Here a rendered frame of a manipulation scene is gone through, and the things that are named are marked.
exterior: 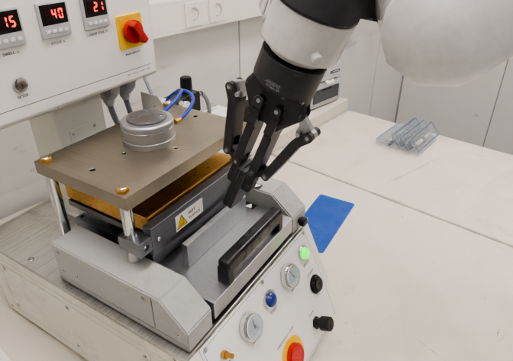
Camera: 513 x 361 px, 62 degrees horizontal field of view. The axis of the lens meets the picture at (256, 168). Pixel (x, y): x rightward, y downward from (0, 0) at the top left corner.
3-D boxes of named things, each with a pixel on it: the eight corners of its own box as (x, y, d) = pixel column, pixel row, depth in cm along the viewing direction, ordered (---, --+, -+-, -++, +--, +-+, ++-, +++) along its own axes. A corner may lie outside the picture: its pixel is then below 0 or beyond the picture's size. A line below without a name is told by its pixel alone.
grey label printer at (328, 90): (262, 97, 172) (262, 54, 164) (295, 85, 184) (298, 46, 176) (310, 114, 157) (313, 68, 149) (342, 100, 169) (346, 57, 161)
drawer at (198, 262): (70, 248, 71) (59, 209, 67) (162, 187, 87) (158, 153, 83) (215, 323, 57) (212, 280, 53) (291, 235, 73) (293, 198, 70)
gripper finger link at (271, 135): (288, 94, 51) (298, 100, 51) (259, 163, 58) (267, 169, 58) (271, 104, 48) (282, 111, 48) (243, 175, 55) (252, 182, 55)
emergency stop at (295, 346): (288, 373, 69) (279, 354, 68) (299, 355, 72) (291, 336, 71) (296, 375, 68) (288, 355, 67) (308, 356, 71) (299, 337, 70)
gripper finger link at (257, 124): (265, 100, 48) (256, 93, 49) (234, 169, 55) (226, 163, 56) (282, 90, 51) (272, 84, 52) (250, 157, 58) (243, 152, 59)
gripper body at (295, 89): (246, 40, 44) (222, 111, 50) (314, 82, 42) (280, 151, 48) (281, 28, 50) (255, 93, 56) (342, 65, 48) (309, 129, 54)
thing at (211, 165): (69, 204, 66) (55, 149, 62) (166, 149, 83) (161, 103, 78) (151, 242, 58) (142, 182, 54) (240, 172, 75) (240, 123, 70)
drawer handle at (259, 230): (217, 281, 59) (216, 259, 57) (272, 224, 70) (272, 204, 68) (229, 286, 58) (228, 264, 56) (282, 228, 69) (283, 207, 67)
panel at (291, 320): (251, 457, 59) (198, 350, 55) (335, 312, 81) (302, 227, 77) (262, 461, 58) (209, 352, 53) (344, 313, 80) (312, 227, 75)
